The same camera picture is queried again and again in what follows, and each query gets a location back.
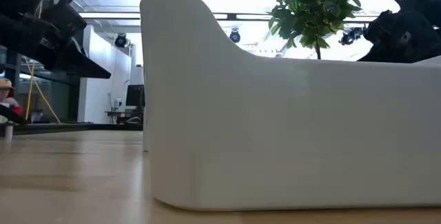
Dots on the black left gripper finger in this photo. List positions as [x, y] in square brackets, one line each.
[79, 65]

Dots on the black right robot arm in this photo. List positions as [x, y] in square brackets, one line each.
[425, 0]

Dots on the white plastic basket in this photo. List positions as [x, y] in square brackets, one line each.
[275, 131]

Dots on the round black ceiling lamp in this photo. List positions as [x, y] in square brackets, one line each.
[351, 36]
[235, 36]
[120, 40]

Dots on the white wipes canister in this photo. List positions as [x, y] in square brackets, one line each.
[117, 104]

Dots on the yellow tripod legs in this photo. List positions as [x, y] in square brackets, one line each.
[31, 96]

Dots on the person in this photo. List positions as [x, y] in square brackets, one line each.
[5, 94]

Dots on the black computer monitor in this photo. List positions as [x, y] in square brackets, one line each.
[135, 95]

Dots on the wooden desk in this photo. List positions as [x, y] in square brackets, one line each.
[120, 113]

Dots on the black clamp lever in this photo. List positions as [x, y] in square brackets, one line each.
[12, 115]

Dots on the green leafy plant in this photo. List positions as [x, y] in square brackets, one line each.
[313, 10]

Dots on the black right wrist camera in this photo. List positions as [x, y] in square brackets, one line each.
[386, 27]

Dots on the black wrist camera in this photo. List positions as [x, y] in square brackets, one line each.
[63, 19]
[386, 27]

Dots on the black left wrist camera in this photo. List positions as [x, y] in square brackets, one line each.
[63, 19]

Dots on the black table frame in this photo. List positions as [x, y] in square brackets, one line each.
[69, 127]

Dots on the small white frame foot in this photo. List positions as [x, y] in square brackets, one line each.
[8, 131]

